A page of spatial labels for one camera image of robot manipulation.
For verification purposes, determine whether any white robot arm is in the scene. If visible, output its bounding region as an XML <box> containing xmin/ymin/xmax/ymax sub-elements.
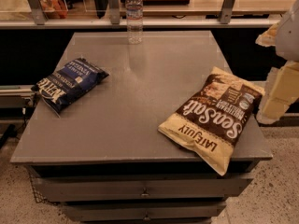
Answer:
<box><xmin>255</xmin><ymin>0</ymin><xmax>299</xmax><ymax>124</ymax></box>

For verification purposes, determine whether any clear plastic water bottle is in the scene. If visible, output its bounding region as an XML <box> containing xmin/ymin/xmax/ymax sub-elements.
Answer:
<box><xmin>125</xmin><ymin>0</ymin><xmax>143</xmax><ymax>44</ymax></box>

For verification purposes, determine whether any lower grey drawer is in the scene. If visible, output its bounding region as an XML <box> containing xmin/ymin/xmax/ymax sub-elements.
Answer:
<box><xmin>62</xmin><ymin>202</ymin><xmax>226</xmax><ymax>222</ymax></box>

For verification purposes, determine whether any brown Sea Salt chip bag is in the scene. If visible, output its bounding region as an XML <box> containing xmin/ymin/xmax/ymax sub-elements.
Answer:
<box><xmin>158</xmin><ymin>67</ymin><xmax>264</xmax><ymax>175</ymax></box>

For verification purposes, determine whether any blue Kettle chip bag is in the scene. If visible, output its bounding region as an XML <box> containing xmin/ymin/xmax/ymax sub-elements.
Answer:
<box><xmin>31</xmin><ymin>58</ymin><xmax>109</xmax><ymax>116</ymax></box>

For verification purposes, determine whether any grey drawer cabinet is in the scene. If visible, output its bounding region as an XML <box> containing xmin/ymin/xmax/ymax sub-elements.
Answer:
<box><xmin>11</xmin><ymin>31</ymin><xmax>272</xmax><ymax>224</ymax></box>

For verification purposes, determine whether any grey drawer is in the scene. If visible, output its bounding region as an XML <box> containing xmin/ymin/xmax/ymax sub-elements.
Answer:
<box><xmin>62</xmin><ymin>202</ymin><xmax>226</xmax><ymax>222</ymax></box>
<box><xmin>33</xmin><ymin>174</ymin><xmax>253</xmax><ymax>202</ymax></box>

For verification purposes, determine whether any upper grey drawer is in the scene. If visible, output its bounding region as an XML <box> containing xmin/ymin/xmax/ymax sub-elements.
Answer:
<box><xmin>33</xmin><ymin>174</ymin><xmax>253</xmax><ymax>202</ymax></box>

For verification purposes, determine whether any orange bag behind glass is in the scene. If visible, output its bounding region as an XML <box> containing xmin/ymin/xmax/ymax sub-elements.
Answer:
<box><xmin>39</xmin><ymin>0</ymin><xmax>67</xmax><ymax>19</ymax></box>

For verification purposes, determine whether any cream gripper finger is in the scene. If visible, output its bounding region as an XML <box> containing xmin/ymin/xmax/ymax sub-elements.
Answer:
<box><xmin>255</xmin><ymin>23</ymin><xmax>278</xmax><ymax>47</ymax></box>
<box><xmin>256</xmin><ymin>61</ymin><xmax>299</xmax><ymax>124</ymax></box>

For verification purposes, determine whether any black cable on floor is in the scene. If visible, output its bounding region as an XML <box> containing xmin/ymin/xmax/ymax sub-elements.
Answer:
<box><xmin>0</xmin><ymin>107</ymin><xmax>29</xmax><ymax>149</ymax></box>

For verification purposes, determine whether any metal shelf rail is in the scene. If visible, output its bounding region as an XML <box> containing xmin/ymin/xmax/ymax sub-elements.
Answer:
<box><xmin>0</xmin><ymin>18</ymin><xmax>281</xmax><ymax>30</ymax></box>

